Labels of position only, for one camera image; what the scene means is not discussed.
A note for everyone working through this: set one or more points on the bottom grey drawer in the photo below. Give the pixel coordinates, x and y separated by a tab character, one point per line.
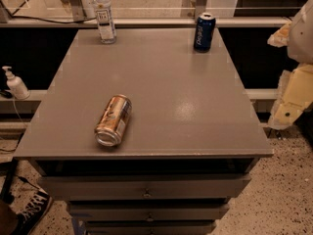
151	228

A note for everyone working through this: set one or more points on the middle grey drawer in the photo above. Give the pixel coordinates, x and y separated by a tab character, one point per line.
148	212

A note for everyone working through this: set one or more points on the black white sneaker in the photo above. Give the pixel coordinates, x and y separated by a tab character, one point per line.
33	213

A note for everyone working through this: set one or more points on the gold soda can lying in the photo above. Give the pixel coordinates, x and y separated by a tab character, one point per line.
110	129

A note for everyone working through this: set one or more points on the grey drawer cabinet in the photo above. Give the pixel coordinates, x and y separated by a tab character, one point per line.
190	112

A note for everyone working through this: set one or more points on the top grey drawer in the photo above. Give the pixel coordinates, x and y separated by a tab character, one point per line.
145	187

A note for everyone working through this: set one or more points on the blue pepsi can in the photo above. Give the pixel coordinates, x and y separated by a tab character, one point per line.
204	32

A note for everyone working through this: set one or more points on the white pump dispenser bottle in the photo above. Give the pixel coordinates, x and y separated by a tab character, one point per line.
16	85

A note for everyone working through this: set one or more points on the clear plastic water bottle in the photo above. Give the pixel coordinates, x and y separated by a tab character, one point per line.
103	14

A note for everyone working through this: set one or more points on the grey drawer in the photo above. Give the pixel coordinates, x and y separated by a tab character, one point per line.
151	228
145	187
148	212

